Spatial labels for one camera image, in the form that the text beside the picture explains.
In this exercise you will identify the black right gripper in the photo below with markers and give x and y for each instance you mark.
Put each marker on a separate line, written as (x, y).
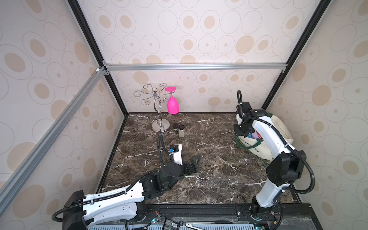
(241, 126)

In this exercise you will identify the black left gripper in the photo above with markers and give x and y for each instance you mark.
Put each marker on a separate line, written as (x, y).
(190, 169)

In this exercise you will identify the cream tote bag green handles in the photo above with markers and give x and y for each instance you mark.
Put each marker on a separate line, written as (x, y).
(257, 146)

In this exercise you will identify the purple flashlight sideways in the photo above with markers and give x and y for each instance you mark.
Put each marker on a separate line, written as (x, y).
(256, 136)

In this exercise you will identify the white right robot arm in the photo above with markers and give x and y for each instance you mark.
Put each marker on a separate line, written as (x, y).
(287, 163)

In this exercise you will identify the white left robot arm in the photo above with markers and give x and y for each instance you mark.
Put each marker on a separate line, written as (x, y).
(112, 201)

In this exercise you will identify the dark lid jar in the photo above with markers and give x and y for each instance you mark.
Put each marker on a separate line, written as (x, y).
(175, 127)

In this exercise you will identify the square jar black lid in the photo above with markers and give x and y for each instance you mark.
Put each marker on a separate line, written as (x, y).
(181, 130)

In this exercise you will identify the chrome glass holder stand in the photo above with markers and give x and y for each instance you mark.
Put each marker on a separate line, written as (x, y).
(154, 95)

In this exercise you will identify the pink plastic wine glass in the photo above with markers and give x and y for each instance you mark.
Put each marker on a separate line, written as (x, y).
(172, 104)

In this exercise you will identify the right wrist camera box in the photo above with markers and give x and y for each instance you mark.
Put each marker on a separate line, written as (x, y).
(242, 109)

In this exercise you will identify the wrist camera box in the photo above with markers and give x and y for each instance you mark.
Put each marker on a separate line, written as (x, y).
(242, 109)
(175, 153)

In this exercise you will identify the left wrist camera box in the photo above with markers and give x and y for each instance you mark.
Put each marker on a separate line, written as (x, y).
(175, 153)

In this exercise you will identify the black front frame rail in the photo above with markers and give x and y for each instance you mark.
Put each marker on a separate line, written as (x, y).
(141, 216)

